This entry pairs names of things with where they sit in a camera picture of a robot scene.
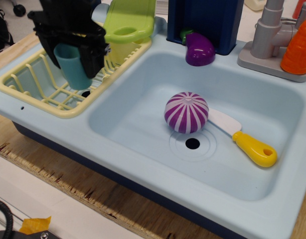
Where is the black cable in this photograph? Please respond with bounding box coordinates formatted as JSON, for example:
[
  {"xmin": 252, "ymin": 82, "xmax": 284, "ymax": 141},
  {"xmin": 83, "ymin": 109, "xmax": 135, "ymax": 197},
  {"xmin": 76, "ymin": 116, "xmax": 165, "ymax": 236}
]
[{"xmin": 0, "ymin": 198, "xmax": 13, "ymax": 239}]

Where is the pale yellow drying rack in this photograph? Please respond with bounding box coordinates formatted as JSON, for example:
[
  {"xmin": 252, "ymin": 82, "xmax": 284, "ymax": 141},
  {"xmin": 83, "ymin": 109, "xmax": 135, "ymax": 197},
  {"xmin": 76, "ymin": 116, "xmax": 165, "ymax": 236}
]
[{"xmin": 0, "ymin": 37, "xmax": 152, "ymax": 119}]

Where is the red plastic object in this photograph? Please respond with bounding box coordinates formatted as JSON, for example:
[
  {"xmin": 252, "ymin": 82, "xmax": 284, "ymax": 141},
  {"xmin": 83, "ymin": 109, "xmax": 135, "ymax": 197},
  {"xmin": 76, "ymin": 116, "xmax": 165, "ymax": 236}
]
[{"xmin": 292, "ymin": 0, "xmax": 306, "ymax": 19}]

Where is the toy knife yellow handle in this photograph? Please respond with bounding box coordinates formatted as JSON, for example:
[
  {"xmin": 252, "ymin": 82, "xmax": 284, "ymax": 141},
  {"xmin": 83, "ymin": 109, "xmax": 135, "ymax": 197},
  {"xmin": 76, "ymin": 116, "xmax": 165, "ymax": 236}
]
[{"xmin": 208, "ymin": 108, "xmax": 278, "ymax": 168}]

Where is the yellow tape piece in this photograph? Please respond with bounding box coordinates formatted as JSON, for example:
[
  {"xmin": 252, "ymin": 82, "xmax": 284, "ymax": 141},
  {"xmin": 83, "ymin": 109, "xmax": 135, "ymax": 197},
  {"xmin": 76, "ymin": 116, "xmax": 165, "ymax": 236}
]
[{"xmin": 19, "ymin": 216, "xmax": 51, "ymax": 235}]

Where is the teal plastic cup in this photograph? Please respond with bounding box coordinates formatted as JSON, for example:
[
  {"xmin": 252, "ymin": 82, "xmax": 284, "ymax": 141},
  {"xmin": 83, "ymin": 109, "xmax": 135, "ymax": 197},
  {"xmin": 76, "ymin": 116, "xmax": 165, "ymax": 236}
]
[{"xmin": 53, "ymin": 43, "xmax": 92, "ymax": 90}]

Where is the purple striped toy onion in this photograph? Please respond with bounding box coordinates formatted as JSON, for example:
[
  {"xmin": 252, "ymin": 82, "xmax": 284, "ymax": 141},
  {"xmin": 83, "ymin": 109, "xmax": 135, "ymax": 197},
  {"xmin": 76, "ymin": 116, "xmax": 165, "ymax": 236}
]
[{"xmin": 164, "ymin": 92, "xmax": 209, "ymax": 134}]

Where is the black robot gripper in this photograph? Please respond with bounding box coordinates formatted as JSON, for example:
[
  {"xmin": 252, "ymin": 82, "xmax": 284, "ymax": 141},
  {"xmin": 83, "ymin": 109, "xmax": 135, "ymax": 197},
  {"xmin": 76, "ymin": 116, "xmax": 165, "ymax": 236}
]
[{"xmin": 27, "ymin": 0, "xmax": 110, "ymax": 79}]

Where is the light blue toy sink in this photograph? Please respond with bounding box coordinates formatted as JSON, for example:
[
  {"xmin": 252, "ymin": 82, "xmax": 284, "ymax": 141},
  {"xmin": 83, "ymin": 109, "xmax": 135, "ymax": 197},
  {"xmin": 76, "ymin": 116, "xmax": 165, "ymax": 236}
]
[{"xmin": 0, "ymin": 19, "xmax": 306, "ymax": 239}]

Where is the dark blue plastic box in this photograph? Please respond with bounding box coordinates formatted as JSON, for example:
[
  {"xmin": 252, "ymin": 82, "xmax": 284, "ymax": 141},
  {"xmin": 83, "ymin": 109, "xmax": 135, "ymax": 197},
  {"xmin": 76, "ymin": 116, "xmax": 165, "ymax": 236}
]
[{"xmin": 167, "ymin": 0, "xmax": 244, "ymax": 55}]

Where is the orange toy carrot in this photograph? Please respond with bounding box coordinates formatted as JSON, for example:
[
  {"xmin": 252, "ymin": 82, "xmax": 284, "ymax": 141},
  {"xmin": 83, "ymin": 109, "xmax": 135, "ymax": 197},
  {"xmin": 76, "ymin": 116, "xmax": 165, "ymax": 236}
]
[{"xmin": 280, "ymin": 20, "xmax": 306, "ymax": 75}]

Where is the grey toy faucet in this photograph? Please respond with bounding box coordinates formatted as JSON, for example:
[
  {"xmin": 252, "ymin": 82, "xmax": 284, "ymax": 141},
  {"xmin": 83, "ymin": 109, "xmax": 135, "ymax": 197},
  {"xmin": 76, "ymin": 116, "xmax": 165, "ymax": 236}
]
[{"xmin": 237, "ymin": 0, "xmax": 306, "ymax": 83}]

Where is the cream plastic object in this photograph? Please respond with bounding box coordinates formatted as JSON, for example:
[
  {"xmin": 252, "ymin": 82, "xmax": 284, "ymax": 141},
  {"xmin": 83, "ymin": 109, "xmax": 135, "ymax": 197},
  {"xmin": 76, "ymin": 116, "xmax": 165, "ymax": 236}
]
[{"xmin": 244, "ymin": 0, "xmax": 267, "ymax": 11}]

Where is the purple toy eggplant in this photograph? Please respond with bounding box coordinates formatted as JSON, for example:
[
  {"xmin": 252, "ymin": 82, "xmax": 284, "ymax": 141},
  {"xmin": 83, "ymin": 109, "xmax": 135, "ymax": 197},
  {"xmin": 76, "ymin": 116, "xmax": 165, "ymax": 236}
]
[{"xmin": 180, "ymin": 28, "xmax": 216, "ymax": 67}]

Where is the green plastic cutting board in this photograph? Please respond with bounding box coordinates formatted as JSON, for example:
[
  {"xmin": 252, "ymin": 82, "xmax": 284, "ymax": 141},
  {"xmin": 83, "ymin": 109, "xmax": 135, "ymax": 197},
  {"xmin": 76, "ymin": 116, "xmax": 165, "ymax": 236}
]
[{"xmin": 103, "ymin": 0, "xmax": 156, "ymax": 44}]

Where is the black bag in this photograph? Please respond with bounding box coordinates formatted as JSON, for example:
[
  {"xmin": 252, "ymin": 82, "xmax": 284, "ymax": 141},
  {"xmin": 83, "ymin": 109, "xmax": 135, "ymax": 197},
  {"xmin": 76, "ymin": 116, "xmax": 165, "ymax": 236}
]
[{"xmin": 0, "ymin": 9, "xmax": 14, "ymax": 52}]

